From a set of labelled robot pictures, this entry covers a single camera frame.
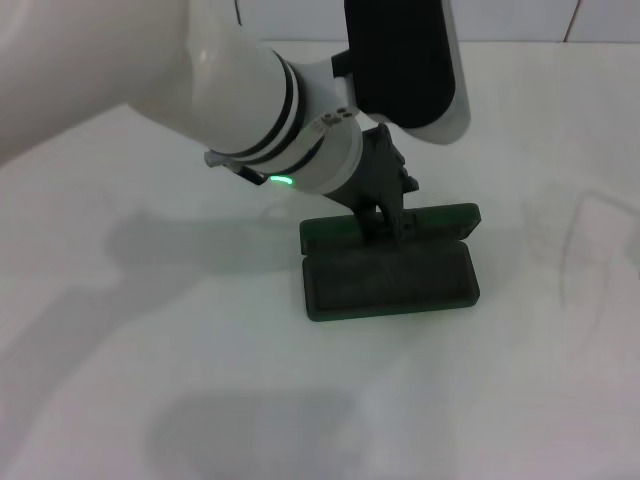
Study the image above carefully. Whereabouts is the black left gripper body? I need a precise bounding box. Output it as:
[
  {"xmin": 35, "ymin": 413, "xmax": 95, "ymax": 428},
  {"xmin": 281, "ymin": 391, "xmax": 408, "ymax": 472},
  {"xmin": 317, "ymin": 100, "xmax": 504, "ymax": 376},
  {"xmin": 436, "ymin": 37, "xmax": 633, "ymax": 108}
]
[{"xmin": 324, "ymin": 122, "xmax": 419, "ymax": 217}]

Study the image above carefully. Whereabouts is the green glasses case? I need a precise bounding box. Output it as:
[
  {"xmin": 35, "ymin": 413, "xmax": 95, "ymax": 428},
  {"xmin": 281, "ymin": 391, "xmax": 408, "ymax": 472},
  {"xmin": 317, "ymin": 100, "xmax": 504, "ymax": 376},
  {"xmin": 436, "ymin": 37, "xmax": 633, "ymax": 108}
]
[{"xmin": 298, "ymin": 202, "xmax": 482, "ymax": 324}]

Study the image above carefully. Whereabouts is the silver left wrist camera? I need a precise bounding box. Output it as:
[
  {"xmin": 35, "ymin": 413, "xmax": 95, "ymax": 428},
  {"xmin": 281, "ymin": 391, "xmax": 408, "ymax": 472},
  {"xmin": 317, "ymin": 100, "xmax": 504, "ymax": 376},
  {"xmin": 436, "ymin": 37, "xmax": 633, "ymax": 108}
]
[{"xmin": 332, "ymin": 0, "xmax": 472, "ymax": 146}]

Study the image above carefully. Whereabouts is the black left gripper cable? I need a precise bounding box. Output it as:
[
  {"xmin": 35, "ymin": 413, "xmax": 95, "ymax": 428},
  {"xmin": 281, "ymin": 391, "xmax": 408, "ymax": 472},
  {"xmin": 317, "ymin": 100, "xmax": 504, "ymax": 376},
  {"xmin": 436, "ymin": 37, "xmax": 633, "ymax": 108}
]
[{"xmin": 203, "ymin": 152, "xmax": 266, "ymax": 187}]

